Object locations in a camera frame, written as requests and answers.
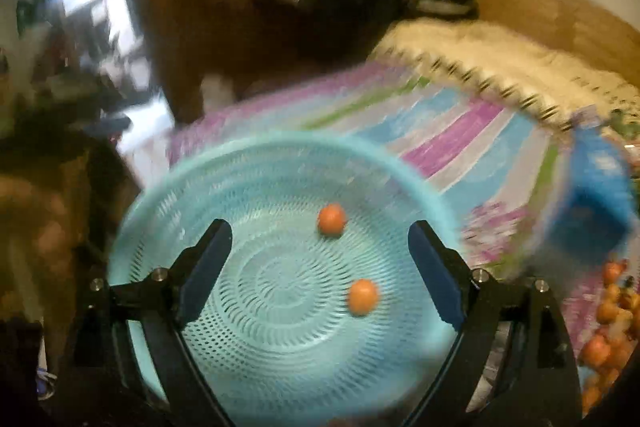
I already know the small orange kumquat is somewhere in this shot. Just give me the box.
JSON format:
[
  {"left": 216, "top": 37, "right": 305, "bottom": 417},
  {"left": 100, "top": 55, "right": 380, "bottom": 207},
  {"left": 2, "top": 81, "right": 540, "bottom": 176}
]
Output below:
[
  {"left": 347, "top": 279, "right": 380, "bottom": 317},
  {"left": 317, "top": 204, "right": 347, "bottom": 236}
]

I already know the light blue plastic colander basket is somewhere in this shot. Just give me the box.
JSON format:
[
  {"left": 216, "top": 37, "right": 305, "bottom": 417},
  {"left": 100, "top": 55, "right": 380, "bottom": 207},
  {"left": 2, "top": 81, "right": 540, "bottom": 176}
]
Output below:
[{"left": 107, "top": 131, "right": 459, "bottom": 426}]

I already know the blue cardboard box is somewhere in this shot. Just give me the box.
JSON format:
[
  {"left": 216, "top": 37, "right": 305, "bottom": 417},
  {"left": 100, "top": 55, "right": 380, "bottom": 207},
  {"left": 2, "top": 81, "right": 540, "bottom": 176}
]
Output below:
[{"left": 540, "top": 106, "right": 636, "bottom": 265}]

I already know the striped floral bed sheet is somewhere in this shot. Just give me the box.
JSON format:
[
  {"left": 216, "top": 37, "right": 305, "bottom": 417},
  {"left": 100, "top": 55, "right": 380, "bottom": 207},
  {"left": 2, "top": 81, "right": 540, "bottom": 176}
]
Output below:
[{"left": 117, "top": 60, "right": 637, "bottom": 413}]

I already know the wooden cabinet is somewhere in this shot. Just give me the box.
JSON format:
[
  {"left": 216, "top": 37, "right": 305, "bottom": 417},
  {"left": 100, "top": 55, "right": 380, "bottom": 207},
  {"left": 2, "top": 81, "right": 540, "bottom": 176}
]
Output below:
[{"left": 121, "top": 0, "right": 381, "bottom": 122}]

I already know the cream zigzag blanket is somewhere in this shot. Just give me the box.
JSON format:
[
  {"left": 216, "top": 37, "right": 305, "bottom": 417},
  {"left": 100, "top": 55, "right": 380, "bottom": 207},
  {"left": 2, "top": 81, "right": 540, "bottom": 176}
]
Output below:
[{"left": 371, "top": 18, "right": 639, "bottom": 136}]

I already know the wooden headboard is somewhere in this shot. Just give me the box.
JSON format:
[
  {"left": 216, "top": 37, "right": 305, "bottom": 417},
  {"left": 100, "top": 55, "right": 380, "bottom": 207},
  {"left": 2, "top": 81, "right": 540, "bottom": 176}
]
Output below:
[{"left": 477, "top": 0, "right": 639, "bottom": 86}]

